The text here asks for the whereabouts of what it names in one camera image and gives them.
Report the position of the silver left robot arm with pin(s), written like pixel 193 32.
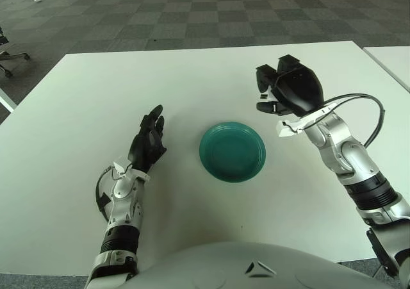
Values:
pixel 123 205

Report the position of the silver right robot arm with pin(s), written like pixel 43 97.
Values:
pixel 352 157

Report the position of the green round plate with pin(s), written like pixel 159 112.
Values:
pixel 232 151

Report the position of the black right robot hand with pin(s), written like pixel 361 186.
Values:
pixel 298 90

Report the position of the narrow white table corner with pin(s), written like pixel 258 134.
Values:
pixel 5 100

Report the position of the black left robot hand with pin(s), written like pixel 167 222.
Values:
pixel 145 148

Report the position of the white wall charger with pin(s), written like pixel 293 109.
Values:
pixel 270 96

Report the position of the wide white neighbouring table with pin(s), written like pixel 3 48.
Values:
pixel 394 61

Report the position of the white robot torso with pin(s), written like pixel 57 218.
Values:
pixel 205 266

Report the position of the grey office chair base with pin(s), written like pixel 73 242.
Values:
pixel 11 55

